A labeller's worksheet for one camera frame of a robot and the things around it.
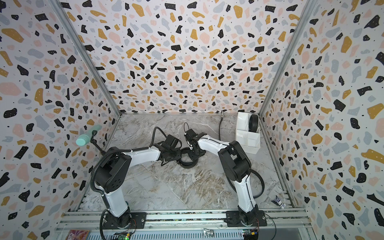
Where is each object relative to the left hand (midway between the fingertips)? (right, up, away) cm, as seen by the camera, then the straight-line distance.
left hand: (184, 154), depth 96 cm
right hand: (+8, -1, +1) cm, 8 cm away
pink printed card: (-46, -32, -27) cm, 62 cm away
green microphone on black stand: (-40, +13, -30) cm, 52 cm away
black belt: (+48, +21, +10) cm, 53 cm away
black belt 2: (+3, -5, -5) cm, 8 cm away
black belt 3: (+29, -16, -12) cm, 35 cm away
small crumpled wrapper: (+51, -21, -18) cm, 58 cm away
